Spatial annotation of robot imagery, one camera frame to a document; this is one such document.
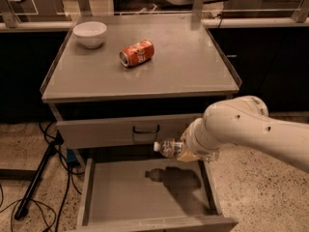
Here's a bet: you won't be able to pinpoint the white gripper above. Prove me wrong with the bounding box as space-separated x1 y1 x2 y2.
177 118 221 162

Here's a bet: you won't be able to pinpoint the clear plastic water bottle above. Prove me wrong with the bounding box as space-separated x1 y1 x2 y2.
153 137 220 163

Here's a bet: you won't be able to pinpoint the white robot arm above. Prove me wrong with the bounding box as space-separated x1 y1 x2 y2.
177 96 309 173

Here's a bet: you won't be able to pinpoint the grey top drawer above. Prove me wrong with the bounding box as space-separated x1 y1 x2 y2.
57 113 201 149

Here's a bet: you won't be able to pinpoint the grey open middle drawer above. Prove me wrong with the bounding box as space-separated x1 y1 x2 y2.
76 156 238 232

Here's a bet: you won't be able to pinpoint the grey drawer cabinet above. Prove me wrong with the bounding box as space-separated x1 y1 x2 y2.
40 14 242 166

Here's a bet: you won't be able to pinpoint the orange soda can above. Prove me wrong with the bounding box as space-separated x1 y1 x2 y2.
119 40 155 68

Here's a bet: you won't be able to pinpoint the white ceramic bowl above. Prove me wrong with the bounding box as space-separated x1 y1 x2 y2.
73 21 107 48

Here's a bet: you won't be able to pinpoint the black tripod leg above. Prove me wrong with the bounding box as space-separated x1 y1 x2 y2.
14 139 57 220

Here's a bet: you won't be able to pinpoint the clear acrylic barrier panel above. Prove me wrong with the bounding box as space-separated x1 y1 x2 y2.
0 0 308 27

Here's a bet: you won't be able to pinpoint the black drawer handle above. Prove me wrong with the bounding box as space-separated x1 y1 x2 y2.
132 125 160 134

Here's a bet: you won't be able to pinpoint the black floor cables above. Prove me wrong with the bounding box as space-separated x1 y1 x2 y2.
0 121 85 232

